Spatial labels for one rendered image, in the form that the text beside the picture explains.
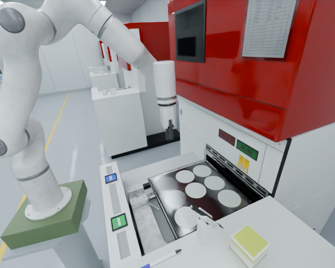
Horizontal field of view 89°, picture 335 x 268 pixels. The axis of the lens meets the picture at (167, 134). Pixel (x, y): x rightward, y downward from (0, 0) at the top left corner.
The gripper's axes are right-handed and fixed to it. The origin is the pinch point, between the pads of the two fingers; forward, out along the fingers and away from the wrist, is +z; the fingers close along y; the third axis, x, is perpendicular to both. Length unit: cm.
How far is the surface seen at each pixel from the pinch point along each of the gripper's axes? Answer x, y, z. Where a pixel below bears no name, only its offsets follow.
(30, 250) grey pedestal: -64, 16, 34
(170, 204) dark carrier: -4.7, 15.0, 26.3
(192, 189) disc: 7.4, 8.9, 26.1
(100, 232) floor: -65, -48, 114
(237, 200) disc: 24.4, 20.4, 26.6
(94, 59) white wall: -162, -760, -24
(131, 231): -21.0, 27.7, 20.5
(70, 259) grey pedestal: -59, 7, 59
